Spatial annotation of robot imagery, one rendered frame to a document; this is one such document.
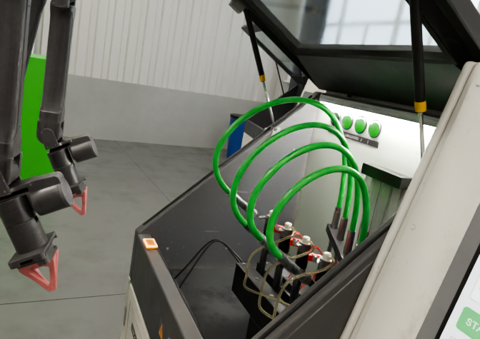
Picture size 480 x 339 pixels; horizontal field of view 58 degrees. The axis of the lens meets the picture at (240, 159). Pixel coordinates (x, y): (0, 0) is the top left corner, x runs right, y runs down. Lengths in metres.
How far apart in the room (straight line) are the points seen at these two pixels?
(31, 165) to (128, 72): 3.63
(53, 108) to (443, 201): 0.97
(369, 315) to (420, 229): 0.17
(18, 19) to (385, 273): 0.75
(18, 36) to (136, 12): 6.75
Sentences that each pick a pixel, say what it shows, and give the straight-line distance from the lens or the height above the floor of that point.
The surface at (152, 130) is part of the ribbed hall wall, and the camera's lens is 7.74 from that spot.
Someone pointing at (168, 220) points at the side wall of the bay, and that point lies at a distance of 1.34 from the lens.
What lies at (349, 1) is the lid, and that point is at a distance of 0.97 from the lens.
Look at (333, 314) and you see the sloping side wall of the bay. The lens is 0.82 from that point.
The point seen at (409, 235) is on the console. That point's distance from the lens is 0.78.
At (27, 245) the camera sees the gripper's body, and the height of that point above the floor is 1.09.
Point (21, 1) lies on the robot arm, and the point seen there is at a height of 1.52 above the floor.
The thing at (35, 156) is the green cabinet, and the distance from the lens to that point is 4.26.
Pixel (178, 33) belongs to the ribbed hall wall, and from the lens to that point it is 7.74.
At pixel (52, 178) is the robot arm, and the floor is 1.22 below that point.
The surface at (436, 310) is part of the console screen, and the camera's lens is 0.73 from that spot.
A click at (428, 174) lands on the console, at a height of 1.35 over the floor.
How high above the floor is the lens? 1.46
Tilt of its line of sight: 11 degrees down
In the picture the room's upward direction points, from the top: 10 degrees clockwise
